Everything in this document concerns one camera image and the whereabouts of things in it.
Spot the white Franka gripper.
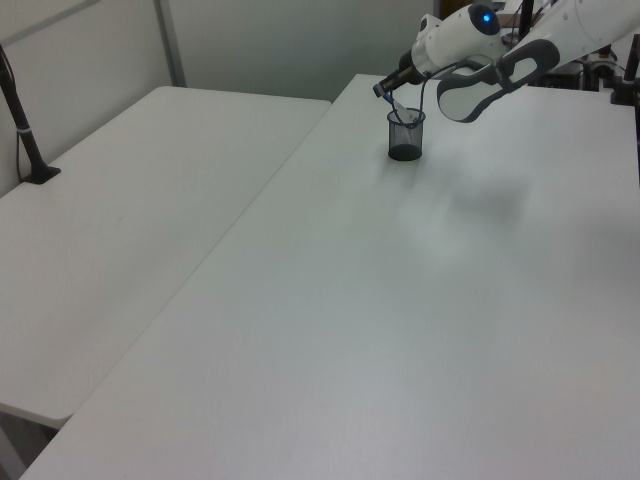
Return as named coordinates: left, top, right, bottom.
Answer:
left=372, top=13, right=447, bottom=100

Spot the blue and white marker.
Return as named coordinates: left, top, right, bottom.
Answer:
left=372, top=84, right=419, bottom=126

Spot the black mesh pen cup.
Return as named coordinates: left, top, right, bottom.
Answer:
left=385, top=106, right=427, bottom=163

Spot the grey control box with button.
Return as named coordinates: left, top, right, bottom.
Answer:
left=579, top=49, right=620, bottom=92

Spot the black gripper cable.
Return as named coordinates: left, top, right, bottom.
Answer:
left=418, top=58, right=496, bottom=115

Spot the grey partition frame post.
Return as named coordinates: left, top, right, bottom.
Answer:
left=153, top=0, right=188, bottom=89

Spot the black clamped camera stand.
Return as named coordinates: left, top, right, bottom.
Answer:
left=608, top=30, right=640, bottom=107

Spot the black camera stand with white band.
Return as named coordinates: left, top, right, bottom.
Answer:
left=0, top=42, right=62, bottom=187

